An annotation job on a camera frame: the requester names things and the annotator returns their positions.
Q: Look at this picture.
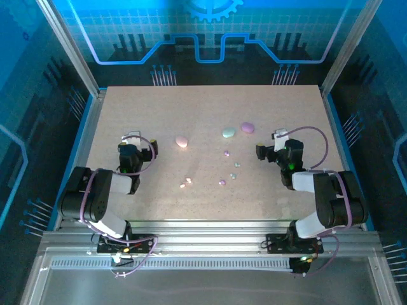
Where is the long aluminium base rail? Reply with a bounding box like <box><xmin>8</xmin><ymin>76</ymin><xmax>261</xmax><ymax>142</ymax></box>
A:
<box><xmin>60</xmin><ymin>219</ymin><xmax>381</xmax><ymax>257</ymax></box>

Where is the aluminium frame post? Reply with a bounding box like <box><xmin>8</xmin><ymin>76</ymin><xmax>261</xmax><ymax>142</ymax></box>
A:
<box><xmin>319</xmin><ymin>0</ymin><xmax>385</xmax><ymax>98</ymax></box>
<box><xmin>35</xmin><ymin>0</ymin><xmax>107</xmax><ymax>98</ymax></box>

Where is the black controller box green light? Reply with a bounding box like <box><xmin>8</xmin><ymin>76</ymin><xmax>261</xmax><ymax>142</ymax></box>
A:
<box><xmin>289</xmin><ymin>255</ymin><xmax>312</xmax><ymax>276</ymax></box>

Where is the grey metal base platform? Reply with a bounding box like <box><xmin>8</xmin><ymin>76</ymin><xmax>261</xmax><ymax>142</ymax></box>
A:
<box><xmin>20</xmin><ymin>231</ymin><xmax>403</xmax><ymax>305</ymax></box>

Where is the slotted grey cable duct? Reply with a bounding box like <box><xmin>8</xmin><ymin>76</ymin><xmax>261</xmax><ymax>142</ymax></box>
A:
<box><xmin>50</xmin><ymin>259</ymin><xmax>293</xmax><ymax>271</ymax></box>

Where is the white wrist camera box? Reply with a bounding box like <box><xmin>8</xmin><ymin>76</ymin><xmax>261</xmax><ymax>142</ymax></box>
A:
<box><xmin>121</xmin><ymin>129</ymin><xmax>143</xmax><ymax>146</ymax></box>
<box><xmin>271</xmin><ymin>128</ymin><xmax>289</xmax><ymax>152</ymax></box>

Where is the aluminium side rail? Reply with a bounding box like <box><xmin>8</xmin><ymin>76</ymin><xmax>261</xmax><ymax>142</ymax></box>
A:
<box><xmin>52</xmin><ymin>90</ymin><xmax>107</xmax><ymax>231</ymax></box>
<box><xmin>319</xmin><ymin>90</ymin><xmax>375</xmax><ymax>231</ymax></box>

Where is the black white connector block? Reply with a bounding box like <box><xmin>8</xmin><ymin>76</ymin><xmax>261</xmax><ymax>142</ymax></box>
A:
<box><xmin>110</xmin><ymin>253</ymin><xmax>135</xmax><ymax>268</ymax></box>

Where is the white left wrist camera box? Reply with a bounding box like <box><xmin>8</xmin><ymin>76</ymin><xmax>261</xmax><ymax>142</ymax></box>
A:
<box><xmin>121</xmin><ymin>129</ymin><xmax>143</xmax><ymax>146</ymax></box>

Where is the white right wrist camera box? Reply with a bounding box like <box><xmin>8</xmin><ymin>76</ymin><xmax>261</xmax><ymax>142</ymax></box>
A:
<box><xmin>271</xmin><ymin>128</ymin><xmax>289</xmax><ymax>152</ymax></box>

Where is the red yellow wire bundle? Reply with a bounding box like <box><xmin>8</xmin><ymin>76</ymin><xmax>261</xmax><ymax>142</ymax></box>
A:
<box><xmin>122</xmin><ymin>241</ymin><xmax>143</xmax><ymax>254</ymax></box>

